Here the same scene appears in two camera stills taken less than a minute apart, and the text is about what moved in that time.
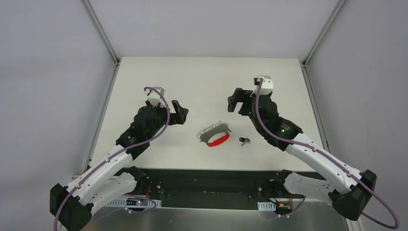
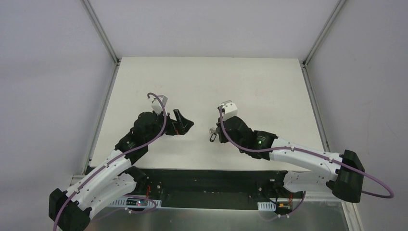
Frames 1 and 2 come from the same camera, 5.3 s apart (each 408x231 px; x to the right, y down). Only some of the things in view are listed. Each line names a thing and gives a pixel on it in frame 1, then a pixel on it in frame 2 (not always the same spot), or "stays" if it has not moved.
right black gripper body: x=243 y=102 to x=221 y=128
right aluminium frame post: x=323 y=32 stays
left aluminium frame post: x=98 y=28 stays
